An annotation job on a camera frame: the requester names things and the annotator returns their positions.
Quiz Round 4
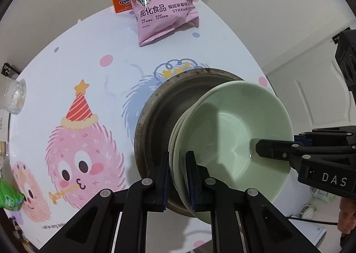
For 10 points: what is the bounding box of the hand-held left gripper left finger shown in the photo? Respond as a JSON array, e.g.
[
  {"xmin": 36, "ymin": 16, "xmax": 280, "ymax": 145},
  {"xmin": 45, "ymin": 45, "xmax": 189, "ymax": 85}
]
[{"xmin": 40, "ymin": 151, "xmax": 171, "ymax": 253}]

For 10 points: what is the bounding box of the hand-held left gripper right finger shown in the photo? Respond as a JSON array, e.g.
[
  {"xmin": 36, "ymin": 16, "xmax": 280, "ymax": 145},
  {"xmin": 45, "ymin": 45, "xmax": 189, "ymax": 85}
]
[{"xmin": 186, "ymin": 151, "xmax": 316, "ymax": 253}]

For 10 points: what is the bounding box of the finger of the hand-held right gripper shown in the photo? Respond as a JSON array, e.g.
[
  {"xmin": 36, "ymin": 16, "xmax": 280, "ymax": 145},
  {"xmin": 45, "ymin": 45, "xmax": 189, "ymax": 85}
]
[
  {"xmin": 255, "ymin": 139, "xmax": 309, "ymax": 171},
  {"xmin": 293, "ymin": 127, "xmax": 356, "ymax": 146}
]

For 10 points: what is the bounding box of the large green ceramic bowl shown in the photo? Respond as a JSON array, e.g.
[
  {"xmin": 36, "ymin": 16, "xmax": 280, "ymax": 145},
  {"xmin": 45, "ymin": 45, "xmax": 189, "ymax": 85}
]
[{"xmin": 168, "ymin": 94, "xmax": 206, "ymax": 206}]

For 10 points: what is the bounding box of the small green ceramic bowl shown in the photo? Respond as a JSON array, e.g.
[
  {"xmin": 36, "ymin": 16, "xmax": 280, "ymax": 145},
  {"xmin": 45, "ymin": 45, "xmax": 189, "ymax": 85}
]
[{"xmin": 185, "ymin": 81, "xmax": 293, "ymax": 225}]

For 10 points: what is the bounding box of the large steel bowl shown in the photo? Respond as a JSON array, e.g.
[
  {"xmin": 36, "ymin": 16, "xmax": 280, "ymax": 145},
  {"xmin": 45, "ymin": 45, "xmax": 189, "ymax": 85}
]
[{"xmin": 134, "ymin": 68, "xmax": 245, "ymax": 216}]

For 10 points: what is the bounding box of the person's right hand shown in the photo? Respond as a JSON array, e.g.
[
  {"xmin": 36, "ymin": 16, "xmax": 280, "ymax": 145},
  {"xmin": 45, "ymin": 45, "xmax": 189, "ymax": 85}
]
[{"xmin": 337, "ymin": 197, "xmax": 356, "ymax": 235}]

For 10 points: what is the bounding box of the green potato chips bag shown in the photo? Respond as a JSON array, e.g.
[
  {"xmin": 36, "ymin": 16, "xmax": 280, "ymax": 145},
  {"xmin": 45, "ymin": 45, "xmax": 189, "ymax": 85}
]
[{"xmin": 0, "ymin": 178, "xmax": 26, "ymax": 211}]

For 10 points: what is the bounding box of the pink snack bag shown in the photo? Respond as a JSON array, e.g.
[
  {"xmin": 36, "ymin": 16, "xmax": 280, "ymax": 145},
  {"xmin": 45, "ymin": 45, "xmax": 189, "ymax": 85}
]
[{"xmin": 115, "ymin": 0, "xmax": 201, "ymax": 47}]

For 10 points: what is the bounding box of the clear biscuit box white sleeve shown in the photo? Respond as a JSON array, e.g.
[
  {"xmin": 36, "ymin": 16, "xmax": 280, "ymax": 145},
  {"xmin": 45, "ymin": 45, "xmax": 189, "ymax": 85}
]
[{"xmin": 0, "ymin": 111, "xmax": 10, "ymax": 156}]

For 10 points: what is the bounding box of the clear glass cup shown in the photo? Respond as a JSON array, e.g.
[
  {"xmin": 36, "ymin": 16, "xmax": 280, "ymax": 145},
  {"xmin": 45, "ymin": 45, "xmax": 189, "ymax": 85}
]
[{"xmin": 0, "ymin": 75, "xmax": 27, "ymax": 115}]

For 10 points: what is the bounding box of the black patterned object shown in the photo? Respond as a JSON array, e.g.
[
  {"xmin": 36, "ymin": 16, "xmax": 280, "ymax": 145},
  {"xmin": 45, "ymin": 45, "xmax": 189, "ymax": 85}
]
[{"xmin": 0, "ymin": 62, "xmax": 14, "ymax": 79}]

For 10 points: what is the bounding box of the black cable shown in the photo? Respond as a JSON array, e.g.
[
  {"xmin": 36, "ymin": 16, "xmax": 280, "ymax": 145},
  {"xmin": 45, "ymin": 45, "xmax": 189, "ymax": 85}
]
[{"xmin": 288, "ymin": 214, "xmax": 338, "ymax": 226}]

